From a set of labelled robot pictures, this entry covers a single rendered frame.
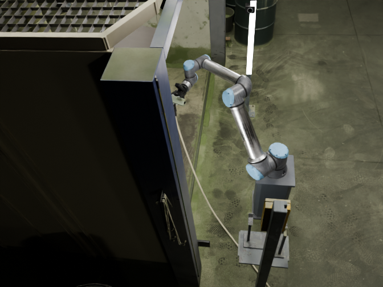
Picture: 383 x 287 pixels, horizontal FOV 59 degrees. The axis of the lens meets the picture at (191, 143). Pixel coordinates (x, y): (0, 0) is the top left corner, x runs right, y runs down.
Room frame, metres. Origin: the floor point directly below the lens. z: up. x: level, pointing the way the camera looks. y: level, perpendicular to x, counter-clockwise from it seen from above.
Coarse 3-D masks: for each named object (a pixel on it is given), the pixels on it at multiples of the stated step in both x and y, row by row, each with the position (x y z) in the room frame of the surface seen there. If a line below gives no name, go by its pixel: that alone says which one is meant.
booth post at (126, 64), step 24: (120, 48) 1.04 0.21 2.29; (144, 48) 1.02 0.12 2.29; (120, 72) 0.90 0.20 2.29; (144, 72) 0.89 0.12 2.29; (120, 96) 0.87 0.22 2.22; (144, 96) 0.85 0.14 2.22; (168, 96) 0.96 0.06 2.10; (120, 120) 0.87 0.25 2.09; (144, 120) 0.85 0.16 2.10; (168, 120) 0.91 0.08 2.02; (144, 144) 0.86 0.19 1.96; (168, 144) 0.85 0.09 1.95; (144, 168) 0.87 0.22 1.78; (168, 168) 0.84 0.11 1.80; (144, 192) 0.88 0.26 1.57; (168, 192) 0.85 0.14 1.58; (168, 216) 0.86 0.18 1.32; (192, 216) 0.99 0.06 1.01; (168, 240) 0.87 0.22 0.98; (192, 240) 0.90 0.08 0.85; (192, 264) 0.84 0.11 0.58
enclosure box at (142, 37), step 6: (138, 30) 2.14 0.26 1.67; (144, 30) 2.14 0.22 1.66; (150, 30) 2.14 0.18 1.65; (132, 36) 2.06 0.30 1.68; (138, 36) 2.06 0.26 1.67; (144, 36) 2.07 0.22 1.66; (150, 36) 2.07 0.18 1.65; (120, 42) 1.99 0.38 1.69; (126, 42) 1.99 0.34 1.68; (132, 42) 2.00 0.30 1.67; (138, 42) 2.00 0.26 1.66; (144, 42) 2.00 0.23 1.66; (150, 42) 2.01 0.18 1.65
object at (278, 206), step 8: (280, 200) 0.70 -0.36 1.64; (272, 208) 0.68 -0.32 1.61; (280, 208) 0.66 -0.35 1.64; (272, 216) 0.65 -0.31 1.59; (280, 216) 0.64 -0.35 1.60; (272, 224) 0.65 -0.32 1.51; (280, 224) 0.64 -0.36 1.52; (272, 232) 0.65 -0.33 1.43; (280, 232) 0.64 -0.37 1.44; (272, 240) 0.64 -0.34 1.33; (264, 248) 0.66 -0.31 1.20; (272, 248) 0.64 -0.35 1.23; (264, 256) 0.65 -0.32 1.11; (272, 256) 0.64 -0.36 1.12; (264, 264) 0.65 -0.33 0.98; (264, 272) 0.64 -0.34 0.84; (256, 280) 0.68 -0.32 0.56; (264, 280) 0.64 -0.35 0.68
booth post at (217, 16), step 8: (216, 0) 3.66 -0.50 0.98; (224, 0) 3.64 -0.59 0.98; (216, 8) 3.66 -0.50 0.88; (224, 8) 3.64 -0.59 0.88; (216, 16) 3.66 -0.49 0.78; (224, 16) 3.64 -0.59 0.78; (216, 24) 3.66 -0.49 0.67; (224, 24) 3.64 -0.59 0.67; (216, 32) 3.66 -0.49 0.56; (224, 32) 3.64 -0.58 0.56; (216, 40) 3.66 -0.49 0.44; (224, 40) 3.64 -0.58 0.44; (216, 48) 3.66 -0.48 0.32; (224, 48) 3.64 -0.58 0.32; (216, 56) 3.66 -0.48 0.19; (224, 56) 3.64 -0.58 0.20; (224, 64) 3.64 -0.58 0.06
